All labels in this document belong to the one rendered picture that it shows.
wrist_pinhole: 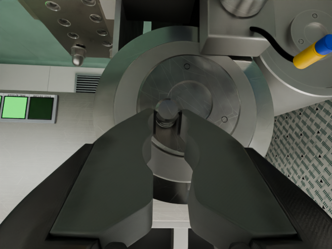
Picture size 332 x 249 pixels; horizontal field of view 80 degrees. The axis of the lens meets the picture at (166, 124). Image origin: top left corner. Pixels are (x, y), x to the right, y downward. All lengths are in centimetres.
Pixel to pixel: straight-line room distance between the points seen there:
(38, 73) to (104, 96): 331
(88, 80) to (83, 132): 265
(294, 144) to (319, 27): 16
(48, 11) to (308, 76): 43
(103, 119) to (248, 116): 11
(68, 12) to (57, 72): 292
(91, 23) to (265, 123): 39
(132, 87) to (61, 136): 39
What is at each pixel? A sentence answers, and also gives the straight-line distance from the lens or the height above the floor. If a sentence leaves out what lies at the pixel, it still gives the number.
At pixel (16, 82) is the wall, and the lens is 358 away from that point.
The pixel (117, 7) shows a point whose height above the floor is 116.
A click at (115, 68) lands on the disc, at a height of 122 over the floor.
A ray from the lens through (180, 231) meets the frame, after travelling 53.
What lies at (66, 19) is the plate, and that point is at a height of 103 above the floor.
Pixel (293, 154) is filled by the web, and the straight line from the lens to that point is 35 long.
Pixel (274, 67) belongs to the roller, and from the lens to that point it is 20.
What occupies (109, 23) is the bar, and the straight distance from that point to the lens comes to 43.
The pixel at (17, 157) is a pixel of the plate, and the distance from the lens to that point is 58.
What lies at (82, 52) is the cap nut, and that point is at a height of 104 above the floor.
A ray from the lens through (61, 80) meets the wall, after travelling 330.
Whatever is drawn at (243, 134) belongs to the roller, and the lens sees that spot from 17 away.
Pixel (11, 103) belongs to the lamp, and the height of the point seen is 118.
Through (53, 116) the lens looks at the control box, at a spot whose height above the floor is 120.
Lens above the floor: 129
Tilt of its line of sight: 9 degrees down
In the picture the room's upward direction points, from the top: 179 degrees counter-clockwise
